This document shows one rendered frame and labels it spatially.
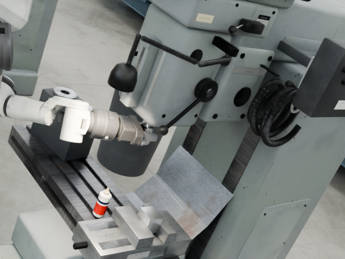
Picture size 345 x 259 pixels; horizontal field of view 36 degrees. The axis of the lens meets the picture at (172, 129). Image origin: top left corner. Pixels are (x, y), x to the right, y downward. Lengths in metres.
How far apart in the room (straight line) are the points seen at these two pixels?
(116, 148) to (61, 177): 1.83
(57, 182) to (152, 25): 0.69
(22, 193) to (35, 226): 1.55
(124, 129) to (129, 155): 2.15
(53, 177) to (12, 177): 1.57
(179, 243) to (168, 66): 0.59
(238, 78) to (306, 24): 0.29
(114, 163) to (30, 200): 0.75
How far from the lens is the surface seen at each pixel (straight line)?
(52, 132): 2.06
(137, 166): 3.82
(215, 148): 1.97
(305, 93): 1.53
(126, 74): 1.35
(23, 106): 1.63
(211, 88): 1.54
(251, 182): 1.87
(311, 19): 1.77
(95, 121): 1.57
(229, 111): 1.68
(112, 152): 3.78
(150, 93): 1.52
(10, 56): 1.40
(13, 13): 1.47
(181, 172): 2.05
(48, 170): 1.96
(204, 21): 1.41
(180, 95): 1.52
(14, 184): 3.43
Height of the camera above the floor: 1.96
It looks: 24 degrees down
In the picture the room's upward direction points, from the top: 23 degrees clockwise
